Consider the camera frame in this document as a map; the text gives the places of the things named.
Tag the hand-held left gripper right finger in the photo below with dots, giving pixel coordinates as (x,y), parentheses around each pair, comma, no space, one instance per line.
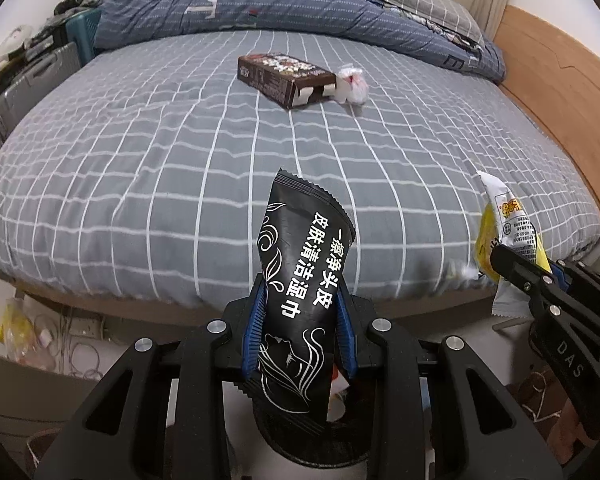
(344,335)

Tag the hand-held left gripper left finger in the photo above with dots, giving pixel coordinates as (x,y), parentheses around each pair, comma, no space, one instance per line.
(254,330)

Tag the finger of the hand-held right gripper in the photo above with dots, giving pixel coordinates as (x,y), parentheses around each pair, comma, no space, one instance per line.
(520,267)
(557,272)

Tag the yellow white snack packet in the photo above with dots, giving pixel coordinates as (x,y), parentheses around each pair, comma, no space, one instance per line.
(510,220)

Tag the black wet wipe packet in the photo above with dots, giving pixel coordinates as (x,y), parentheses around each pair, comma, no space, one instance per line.
(300,270)

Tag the wooden headboard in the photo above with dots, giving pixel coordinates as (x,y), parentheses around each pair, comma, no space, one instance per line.
(555,85)

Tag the yellow plastic bag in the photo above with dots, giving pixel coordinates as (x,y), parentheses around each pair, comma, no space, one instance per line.
(10,330)

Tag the clear plastic bag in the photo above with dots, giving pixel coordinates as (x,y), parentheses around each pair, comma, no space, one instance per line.
(350,87)

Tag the dark brown printed carton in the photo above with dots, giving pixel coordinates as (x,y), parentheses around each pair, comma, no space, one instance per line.
(280,72)

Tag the grey suitcase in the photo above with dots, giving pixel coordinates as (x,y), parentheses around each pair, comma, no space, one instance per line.
(30,90)

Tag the blue striped quilt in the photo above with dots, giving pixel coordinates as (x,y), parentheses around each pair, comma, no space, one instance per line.
(205,0)

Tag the teal plastic crate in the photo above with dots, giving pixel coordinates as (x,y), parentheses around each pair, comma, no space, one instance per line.
(82,30)

